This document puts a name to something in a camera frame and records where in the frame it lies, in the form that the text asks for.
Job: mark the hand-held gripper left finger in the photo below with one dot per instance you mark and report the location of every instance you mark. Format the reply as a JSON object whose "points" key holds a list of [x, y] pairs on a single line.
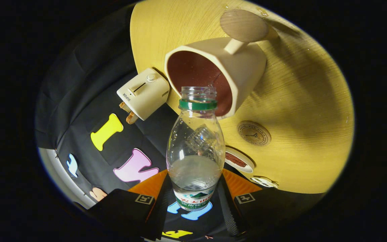
{"points": [[161, 215]]}

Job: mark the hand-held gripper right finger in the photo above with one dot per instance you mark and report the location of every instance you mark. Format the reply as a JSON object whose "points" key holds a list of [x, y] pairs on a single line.
{"points": [[230, 215]]}

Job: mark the clear plastic juice bottle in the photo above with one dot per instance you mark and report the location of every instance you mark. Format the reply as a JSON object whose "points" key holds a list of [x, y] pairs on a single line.
{"points": [[195, 168]]}

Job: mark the round cork coaster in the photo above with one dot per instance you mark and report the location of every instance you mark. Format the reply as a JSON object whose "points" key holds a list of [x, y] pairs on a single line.
{"points": [[254, 133]]}

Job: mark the white divided condiment dish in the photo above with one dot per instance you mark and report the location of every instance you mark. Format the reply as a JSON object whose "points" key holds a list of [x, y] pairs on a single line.
{"points": [[264, 182]]}

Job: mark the round white plate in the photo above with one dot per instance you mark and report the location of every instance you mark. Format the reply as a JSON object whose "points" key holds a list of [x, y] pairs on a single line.
{"points": [[249, 165]]}

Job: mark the brown meat piece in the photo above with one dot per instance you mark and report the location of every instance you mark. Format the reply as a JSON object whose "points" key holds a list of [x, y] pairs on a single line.
{"points": [[235, 159]]}

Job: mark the toast slice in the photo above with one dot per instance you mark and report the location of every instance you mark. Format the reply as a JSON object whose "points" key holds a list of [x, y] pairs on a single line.
{"points": [[132, 117], [125, 107]]}

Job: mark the white toaster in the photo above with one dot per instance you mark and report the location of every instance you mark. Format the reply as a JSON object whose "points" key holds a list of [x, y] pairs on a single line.
{"points": [[146, 94]]}

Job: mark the wooden table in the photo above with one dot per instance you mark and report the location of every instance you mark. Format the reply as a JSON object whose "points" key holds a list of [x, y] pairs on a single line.
{"points": [[297, 101]]}

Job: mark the black backdrop cloth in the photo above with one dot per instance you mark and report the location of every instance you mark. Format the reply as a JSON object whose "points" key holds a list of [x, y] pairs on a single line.
{"points": [[79, 84]]}

